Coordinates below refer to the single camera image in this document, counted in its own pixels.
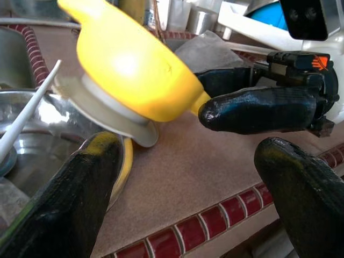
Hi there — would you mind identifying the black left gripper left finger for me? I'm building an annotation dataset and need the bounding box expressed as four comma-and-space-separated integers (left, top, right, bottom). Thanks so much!
0, 131, 124, 258

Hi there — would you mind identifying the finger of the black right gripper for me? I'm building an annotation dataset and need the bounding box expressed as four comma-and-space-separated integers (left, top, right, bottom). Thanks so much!
198, 86, 318, 135
195, 67, 255, 99

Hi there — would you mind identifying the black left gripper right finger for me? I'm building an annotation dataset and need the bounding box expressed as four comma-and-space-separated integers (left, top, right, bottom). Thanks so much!
254, 137, 344, 258

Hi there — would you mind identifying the yellow bowl with grey base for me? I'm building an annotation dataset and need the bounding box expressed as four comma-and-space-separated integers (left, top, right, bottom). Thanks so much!
53, 0, 212, 148

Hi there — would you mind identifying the white plastic stick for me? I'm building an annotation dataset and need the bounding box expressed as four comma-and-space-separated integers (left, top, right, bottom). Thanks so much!
0, 59, 62, 162

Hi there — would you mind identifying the clear plastic bag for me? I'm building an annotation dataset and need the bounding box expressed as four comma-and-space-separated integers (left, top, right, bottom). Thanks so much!
174, 30, 252, 73

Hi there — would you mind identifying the white plastic dish rack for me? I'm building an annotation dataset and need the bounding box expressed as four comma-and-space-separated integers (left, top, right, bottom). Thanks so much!
217, 0, 304, 52

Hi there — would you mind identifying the round steel plate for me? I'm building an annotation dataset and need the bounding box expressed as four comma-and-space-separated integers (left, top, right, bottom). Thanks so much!
0, 90, 134, 216

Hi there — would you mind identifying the blue bowl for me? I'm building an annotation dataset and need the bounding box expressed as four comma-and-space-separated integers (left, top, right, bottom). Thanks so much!
251, 9, 288, 31

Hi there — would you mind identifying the steel cup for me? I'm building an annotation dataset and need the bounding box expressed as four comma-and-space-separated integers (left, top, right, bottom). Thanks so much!
187, 6, 216, 35

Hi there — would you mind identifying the tan scrubbing sponge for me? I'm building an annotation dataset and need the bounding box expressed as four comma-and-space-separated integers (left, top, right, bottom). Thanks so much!
118, 0, 147, 25

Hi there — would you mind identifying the stainless steel sink basin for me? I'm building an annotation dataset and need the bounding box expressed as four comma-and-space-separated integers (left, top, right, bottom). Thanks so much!
0, 26, 35, 89

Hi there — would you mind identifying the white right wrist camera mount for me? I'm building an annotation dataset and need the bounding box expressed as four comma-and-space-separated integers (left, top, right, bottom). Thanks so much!
279, 0, 344, 121

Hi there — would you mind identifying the thin white counter hose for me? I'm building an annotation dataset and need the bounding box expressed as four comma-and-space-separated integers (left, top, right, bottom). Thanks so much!
0, 17, 81, 30

